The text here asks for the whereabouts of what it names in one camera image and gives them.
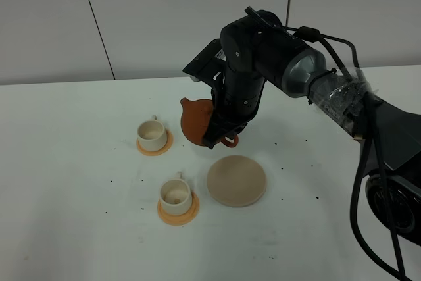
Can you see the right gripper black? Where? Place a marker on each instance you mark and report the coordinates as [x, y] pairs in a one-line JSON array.
[[258, 49]]

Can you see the brown clay teapot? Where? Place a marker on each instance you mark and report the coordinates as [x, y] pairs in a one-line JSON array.
[[196, 117]]

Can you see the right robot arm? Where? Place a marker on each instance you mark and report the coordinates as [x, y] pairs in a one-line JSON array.
[[301, 62]]

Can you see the beige round teapot coaster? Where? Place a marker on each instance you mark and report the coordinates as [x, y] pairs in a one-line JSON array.
[[236, 181]]

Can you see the far orange cup coaster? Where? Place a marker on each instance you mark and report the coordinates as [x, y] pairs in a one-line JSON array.
[[168, 145]]

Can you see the orange cup coaster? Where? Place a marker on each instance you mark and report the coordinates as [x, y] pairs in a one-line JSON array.
[[168, 145], [179, 220]]

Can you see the far white teacup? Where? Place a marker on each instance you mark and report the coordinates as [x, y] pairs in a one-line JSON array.
[[151, 135]]

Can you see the white teacup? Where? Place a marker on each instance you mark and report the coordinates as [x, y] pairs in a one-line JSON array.
[[175, 196], [151, 135]]

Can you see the near white teacup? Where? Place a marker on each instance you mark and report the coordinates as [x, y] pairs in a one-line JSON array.
[[175, 196]]

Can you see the near orange cup coaster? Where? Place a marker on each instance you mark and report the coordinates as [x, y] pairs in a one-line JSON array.
[[179, 220]]

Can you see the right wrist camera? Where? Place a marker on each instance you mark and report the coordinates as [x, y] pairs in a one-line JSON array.
[[207, 64]]

